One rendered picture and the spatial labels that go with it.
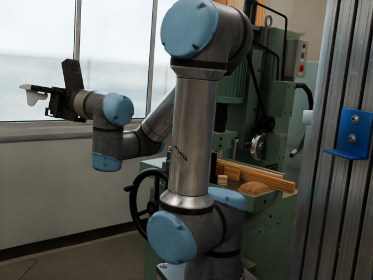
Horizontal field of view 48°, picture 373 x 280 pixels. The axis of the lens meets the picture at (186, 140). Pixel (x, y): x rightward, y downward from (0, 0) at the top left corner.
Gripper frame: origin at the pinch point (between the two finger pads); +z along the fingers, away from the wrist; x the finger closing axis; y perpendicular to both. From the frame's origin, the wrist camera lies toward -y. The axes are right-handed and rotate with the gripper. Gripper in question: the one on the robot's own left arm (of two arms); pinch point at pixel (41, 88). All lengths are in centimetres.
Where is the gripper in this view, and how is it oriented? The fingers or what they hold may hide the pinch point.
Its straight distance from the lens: 128.1
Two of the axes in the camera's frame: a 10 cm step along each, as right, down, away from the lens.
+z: -7.8, -1.7, 6.0
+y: -1.6, 9.8, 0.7
